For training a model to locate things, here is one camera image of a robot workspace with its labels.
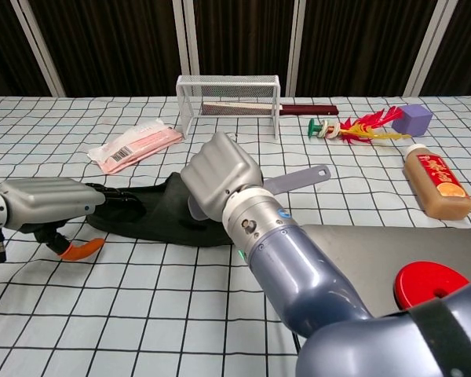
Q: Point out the red yellow feather shuttlecock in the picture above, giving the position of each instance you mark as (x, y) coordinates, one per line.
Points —
(361, 127)

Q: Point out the dark red folding fan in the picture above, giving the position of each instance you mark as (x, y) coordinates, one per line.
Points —
(310, 110)

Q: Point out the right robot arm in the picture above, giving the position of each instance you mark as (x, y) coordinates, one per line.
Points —
(298, 275)

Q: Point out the black rubber slide sandal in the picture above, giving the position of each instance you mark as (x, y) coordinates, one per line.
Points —
(161, 224)

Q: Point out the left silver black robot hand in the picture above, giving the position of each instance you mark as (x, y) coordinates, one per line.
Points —
(43, 200)

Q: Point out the brown drink bottle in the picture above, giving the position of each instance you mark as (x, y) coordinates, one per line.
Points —
(439, 184)

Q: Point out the pink plastic packet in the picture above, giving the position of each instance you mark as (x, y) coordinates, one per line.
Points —
(137, 147)

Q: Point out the red round disc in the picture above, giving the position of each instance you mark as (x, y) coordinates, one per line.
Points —
(428, 282)

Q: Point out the checkered white tablecloth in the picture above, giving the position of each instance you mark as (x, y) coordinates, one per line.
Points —
(121, 306)

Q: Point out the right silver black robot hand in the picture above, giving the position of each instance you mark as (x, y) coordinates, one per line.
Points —
(220, 169)

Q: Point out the grey metal plate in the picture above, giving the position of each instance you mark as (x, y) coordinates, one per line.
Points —
(377, 247)

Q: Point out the grey handled brush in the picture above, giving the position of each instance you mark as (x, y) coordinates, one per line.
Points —
(298, 178)

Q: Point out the black folding screen white frames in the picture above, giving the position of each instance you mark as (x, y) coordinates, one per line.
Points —
(121, 43)

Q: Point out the purple foam cube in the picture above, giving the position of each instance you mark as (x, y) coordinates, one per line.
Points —
(410, 121)

